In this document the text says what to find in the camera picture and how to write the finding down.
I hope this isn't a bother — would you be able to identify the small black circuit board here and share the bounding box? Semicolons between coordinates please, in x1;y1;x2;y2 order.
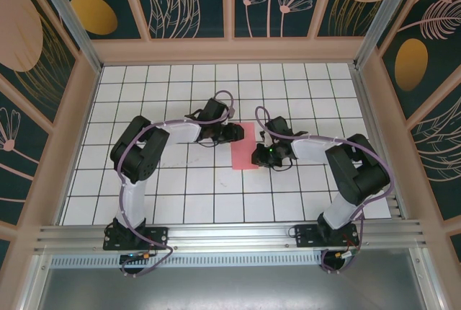
120;251;156;265

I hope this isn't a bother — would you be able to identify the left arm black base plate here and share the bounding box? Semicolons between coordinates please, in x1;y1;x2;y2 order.
103;226;169;252

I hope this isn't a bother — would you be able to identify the aluminium corner post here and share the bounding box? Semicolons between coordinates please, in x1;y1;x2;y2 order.
30;0;104;73
352;0;415;70

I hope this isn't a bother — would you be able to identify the grey metal sheet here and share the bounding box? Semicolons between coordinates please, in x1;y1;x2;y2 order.
35;266;433;310

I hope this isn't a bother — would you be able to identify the yellow plug connector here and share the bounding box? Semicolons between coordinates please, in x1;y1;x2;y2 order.
333;248;361;261

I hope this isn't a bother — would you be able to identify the grey slotted cable duct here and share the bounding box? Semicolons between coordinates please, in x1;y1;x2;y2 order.
50;254;325;268

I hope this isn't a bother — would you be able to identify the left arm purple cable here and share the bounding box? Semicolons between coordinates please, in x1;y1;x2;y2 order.
117;89;237;278

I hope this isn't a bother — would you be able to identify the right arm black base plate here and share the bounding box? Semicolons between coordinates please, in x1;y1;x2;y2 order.
294;223;359;249

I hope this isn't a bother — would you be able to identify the long aluminium mounting rail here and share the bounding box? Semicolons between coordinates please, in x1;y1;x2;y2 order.
34;218;431;253

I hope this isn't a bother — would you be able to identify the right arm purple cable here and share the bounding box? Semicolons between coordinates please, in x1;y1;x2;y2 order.
254;106;395;275

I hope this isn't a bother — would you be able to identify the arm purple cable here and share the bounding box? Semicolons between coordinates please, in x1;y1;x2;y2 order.
254;106;395;275
117;89;237;278

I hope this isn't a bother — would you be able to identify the pink square paper sheet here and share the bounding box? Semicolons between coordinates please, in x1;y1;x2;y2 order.
230;121;261;171

